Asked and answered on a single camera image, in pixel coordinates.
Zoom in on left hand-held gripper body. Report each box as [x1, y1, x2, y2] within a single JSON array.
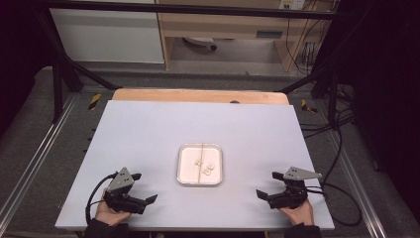
[[103, 167, 147, 215]]

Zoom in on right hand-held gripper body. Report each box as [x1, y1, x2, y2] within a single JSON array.
[[267, 166, 323, 210]]

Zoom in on square metal tray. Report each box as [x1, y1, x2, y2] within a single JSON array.
[[176, 143, 224, 186]]

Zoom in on thin wooden skewer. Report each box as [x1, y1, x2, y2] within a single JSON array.
[[197, 143, 204, 184]]

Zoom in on person's right hand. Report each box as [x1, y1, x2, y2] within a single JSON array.
[[285, 197, 315, 226]]

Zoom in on person's left hand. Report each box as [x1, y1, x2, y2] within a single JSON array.
[[94, 197, 133, 227]]

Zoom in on yellow black tape strip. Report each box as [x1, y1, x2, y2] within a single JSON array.
[[300, 98, 319, 114], [88, 92, 102, 111]]

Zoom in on light wooden table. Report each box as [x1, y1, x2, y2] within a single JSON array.
[[112, 87, 290, 106]]

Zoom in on black metal stand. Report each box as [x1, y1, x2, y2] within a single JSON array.
[[33, 9, 123, 124], [278, 19, 342, 127]]

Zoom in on dark curtain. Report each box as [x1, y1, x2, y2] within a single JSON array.
[[336, 0, 420, 212], [0, 0, 57, 135]]

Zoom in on white cabinet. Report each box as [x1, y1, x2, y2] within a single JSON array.
[[49, 8, 165, 64]]

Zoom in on office chair base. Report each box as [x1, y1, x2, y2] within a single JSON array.
[[182, 37, 218, 52]]

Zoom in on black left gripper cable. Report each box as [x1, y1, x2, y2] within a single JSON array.
[[84, 172, 119, 226]]

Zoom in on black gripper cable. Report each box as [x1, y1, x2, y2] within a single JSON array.
[[305, 182, 364, 228], [84, 172, 119, 226]]

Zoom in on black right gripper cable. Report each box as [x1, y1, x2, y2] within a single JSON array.
[[305, 182, 364, 228]]

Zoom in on aluminium floor rail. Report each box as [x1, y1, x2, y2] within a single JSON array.
[[325, 128, 388, 238], [0, 93, 80, 226]]

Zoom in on bundle of black floor cables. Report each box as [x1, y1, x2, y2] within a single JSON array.
[[298, 83, 357, 140]]

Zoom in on hanging black desk cables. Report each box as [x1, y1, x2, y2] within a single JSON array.
[[285, 9, 331, 75]]

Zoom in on white wall outlet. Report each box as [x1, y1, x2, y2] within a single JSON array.
[[278, 0, 306, 11]]

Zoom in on black horizontal frame bar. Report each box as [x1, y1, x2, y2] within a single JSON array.
[[39, 0, 351, 20]]

